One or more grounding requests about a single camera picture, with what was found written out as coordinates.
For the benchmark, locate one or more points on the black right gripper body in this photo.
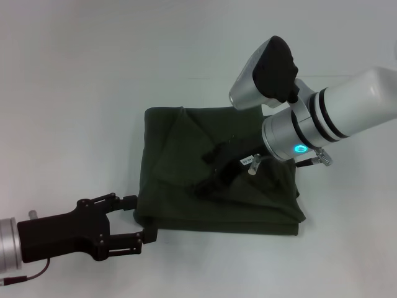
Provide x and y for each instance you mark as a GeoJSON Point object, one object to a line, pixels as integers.
{"type": "Point", "coordinates": [235, 158]}

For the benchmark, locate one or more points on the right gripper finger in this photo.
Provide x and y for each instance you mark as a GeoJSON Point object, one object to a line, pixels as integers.
{"type": "Point", "coordinates": [211, 155]}
{"type": "Point", "coordinates": [206, 187]}

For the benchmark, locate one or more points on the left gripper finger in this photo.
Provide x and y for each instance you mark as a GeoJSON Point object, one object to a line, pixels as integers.
{"type": "Point", "coordinates": [130, 242]}
{"type": "Point", "coordinates": [119, 201]}

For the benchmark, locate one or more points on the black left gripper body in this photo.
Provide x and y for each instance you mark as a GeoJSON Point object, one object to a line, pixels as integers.
{"type": "Point", "coordinates": [62, 231]}

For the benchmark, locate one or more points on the dark green printed T-shirt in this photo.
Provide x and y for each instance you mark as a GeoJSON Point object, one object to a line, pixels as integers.
{"type": "Point", "coordinates": [186, 186]}

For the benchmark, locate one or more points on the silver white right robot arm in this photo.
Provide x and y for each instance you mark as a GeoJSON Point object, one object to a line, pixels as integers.
{"type": "Point", "coordinates": [335, 118]}

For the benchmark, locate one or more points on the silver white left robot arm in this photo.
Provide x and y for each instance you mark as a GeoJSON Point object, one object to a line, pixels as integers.
{"type": "Point", "coordinates": [9, 245]}

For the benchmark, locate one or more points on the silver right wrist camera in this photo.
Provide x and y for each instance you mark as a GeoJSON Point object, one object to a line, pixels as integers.
{"type": "Point", "coordinates": [263, 77]}

